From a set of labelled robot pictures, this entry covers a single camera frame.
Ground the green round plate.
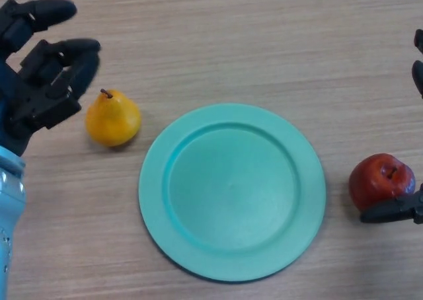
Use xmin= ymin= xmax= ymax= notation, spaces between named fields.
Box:
xmin=138 ymin=102 xmax=327 ymax=283

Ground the red apple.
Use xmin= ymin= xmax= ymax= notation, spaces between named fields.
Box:
xmin=348 ymin=153 xmax=416 ymax=213

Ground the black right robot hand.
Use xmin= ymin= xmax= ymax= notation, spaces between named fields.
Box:
xmin=359 ymin=28 xmax=423 ymax=225

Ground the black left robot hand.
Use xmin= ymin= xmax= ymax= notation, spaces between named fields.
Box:
xmin=0 ymin=0 xmax=101 ymax=158

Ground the yellow pear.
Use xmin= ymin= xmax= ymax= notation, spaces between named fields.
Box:
xmin=85 ymin=88 xmax=142 ymax=147

